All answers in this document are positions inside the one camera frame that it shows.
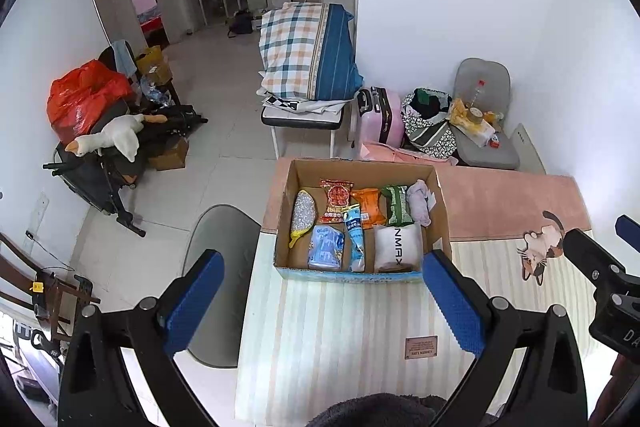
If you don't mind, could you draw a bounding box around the pink suitcase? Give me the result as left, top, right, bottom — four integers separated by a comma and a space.
356, 87, 405, 146

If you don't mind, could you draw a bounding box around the blue tube packet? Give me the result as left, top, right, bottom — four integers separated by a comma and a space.
344, 204, 368, 273

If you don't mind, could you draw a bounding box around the small brown cardboard box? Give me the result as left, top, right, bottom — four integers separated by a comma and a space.
148, 138, 190, 171

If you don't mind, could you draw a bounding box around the grey round chair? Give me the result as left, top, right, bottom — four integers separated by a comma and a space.
182, 203, 263, 369

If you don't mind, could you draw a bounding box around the yellow plastic bag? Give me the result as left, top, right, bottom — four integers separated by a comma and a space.
449, 98, 471, 128

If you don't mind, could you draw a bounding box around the white leaning board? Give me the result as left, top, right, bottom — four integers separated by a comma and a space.
510, 123, 547, 175

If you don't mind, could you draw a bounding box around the green packet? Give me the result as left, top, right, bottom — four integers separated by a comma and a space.
380, 184, 415, 228

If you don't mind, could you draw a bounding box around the plaid bedding bundle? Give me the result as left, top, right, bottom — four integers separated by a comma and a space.
258, 2, 364, 102

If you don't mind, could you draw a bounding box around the white goose plush toy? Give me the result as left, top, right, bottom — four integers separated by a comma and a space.
65, 113, 168, 164

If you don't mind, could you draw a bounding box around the light blue cloth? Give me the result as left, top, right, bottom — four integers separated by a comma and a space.
111, 40, 138, 78

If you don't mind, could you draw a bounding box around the yellow silver packet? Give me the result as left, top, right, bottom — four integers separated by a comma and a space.
289, 189, 318, 249

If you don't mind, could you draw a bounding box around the black white bench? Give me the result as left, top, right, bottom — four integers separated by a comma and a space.
260, 94, 348, 160

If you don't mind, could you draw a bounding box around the striped table mat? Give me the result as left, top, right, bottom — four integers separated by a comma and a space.
235, 227, 596, 423

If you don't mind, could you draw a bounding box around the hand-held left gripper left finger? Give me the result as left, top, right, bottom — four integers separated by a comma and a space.
57, 249, 226, 427

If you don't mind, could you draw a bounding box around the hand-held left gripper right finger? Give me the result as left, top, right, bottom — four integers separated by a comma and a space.
422, 250, 587, 427

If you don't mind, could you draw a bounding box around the black floor bag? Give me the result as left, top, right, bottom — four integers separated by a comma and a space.
227, 9, 256, 38

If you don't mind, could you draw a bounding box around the white pouch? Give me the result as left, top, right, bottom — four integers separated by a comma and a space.
373, 222, 425, 273

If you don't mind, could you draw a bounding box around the dark wooden chair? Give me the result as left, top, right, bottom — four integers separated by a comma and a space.
0, 232, 101, 348

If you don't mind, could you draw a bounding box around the purple sock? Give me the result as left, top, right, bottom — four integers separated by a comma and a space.
406, 179, 435, 228

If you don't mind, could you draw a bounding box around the red snack packet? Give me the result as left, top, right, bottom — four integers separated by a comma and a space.
320, 178, 355, 225

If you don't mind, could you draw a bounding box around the yellow cardboard box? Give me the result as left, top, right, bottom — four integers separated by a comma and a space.
135, 46, 173, 84

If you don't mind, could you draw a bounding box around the person's right forearm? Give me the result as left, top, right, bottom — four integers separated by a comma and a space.
590, 354, 640, 427

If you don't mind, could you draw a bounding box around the pink folded cloth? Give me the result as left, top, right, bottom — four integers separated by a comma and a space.
361, 141, 451, 165

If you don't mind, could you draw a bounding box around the orange snack packet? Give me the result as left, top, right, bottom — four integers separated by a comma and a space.
350, 188, 387, 228

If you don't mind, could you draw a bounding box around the red plastic bag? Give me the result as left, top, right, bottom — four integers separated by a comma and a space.
46, 60, 135, 145

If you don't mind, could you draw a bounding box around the clear plastic bottle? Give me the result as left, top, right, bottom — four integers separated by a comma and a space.
467, 80, 487, 108

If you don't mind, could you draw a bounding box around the patterned tote bag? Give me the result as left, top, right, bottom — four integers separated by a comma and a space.
401, 88, 458, 158

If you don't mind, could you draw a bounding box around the white tissue pack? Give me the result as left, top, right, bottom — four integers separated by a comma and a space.
472, 122, 498, 148

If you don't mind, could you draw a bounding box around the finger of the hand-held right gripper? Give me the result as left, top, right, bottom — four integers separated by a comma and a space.
562, 228, 628, 295
616, 214, 640, 254

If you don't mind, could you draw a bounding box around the light blue tissue packet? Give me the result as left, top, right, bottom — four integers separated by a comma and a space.
307, 225, 346, 270

